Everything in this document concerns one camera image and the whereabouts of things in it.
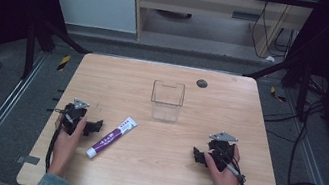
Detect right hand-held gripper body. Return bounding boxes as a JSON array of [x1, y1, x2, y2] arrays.
[[202, 129, 241, 175]]

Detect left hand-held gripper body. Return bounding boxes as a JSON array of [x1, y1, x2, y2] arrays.
[[58, 96, 91, 139]]

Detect purple white toothpaste tube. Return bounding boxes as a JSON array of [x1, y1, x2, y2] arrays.
[[85, 110, 140, 166]]

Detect clear plastic container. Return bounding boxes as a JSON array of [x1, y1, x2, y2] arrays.
[[147, 78, 187, 124]]

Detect person's left hand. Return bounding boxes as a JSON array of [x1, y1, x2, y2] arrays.
[[48, 113, 88, 162]]

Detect person's right hand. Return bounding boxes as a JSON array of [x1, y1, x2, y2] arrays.
[[199, 139, 250, 185]]

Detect yellow black striped tape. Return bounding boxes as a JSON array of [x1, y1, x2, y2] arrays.
[[56, 53, 72, 73], [268, 85, 289, 104]]

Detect grey tape piece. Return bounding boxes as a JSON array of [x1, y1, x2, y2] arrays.
[[16, 153, 41, 168]]

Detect dark round table grommet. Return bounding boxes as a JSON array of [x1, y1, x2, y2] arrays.
[[195, 78, 209, 89]]

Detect black metal stand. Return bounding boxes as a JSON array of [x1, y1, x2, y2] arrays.
[[237, 49, 318, 123], [18, 12, 97, 91]]

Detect light wooden desk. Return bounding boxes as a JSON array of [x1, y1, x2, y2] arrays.
[[122, 0, 320, 70]]

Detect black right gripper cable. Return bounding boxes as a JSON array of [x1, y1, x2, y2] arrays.
[[208, 145, 254, 185]]

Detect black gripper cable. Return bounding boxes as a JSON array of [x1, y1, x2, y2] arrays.
[[43, 107, 70, 176], [208, 145, 254, 185]]

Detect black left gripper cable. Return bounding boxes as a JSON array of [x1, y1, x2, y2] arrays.
[[43, 107, 70, 176]]

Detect black hanging cables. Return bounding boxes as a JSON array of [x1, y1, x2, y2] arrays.
[[247, 0, 303, 65]]

